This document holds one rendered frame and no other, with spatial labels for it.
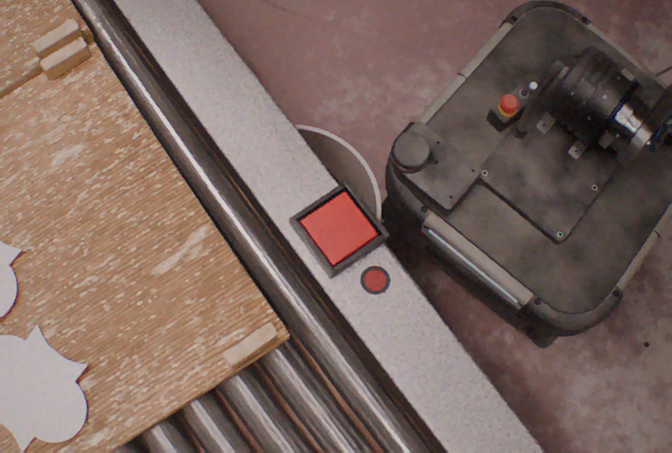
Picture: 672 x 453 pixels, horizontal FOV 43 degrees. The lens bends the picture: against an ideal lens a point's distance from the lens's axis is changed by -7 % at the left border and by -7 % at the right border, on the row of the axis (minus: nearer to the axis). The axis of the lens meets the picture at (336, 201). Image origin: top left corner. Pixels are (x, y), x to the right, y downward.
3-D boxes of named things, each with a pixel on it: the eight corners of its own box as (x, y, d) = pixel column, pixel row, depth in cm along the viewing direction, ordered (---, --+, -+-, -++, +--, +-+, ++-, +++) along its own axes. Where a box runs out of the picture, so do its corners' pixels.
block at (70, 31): (77, 27, 102) (73, 15, 99) (84, 38, 101) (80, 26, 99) (35, 54, 100) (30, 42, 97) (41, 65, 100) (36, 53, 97)
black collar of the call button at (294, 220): (345, 185, 99) (347, 179, 98) (388, 240, 97) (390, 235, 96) (288, 223, 97) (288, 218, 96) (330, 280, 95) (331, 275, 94)
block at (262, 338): (270, 326, 91) (270, 320, 89) (280, 340, 91) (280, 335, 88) (222, 357, 90) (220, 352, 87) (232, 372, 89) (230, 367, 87)
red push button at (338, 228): (344, 194, 99) (345, 190, 97) (378, 238, 97) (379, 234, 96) (298, 225, 97) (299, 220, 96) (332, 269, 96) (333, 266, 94)
